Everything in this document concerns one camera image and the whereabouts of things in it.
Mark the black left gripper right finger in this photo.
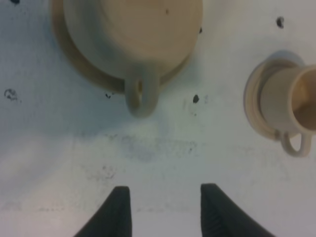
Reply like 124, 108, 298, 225
200, 184, 273, 237

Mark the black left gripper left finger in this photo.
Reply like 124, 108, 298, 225
75, 186, 132, 237

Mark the beige teapot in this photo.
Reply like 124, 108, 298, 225
62, 0, 203, 118

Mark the beige teapot saucer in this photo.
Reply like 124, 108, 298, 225
51, 0, 192, 94

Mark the beige near cup saucer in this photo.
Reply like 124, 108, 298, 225
243, 50, 305, 141

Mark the beige near teacup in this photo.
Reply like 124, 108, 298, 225
260, 65, 316, 157

